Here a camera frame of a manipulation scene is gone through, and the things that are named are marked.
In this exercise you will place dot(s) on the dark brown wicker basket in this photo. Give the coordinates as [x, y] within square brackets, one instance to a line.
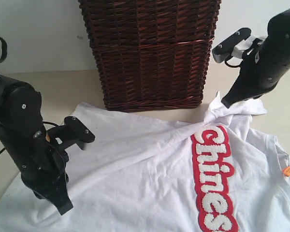
[151, 54]

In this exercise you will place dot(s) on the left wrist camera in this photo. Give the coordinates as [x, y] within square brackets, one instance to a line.
[73, 131]

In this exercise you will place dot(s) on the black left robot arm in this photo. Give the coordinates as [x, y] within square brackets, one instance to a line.
[24, 136]

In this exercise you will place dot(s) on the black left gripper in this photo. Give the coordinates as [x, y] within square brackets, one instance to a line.
[45, 174]

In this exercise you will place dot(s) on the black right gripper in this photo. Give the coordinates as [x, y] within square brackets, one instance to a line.
[258, 75]

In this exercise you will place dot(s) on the white t-shirt red lettering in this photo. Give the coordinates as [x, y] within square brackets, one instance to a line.
[147, 175]

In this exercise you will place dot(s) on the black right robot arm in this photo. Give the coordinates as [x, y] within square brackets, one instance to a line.
[278, 40]

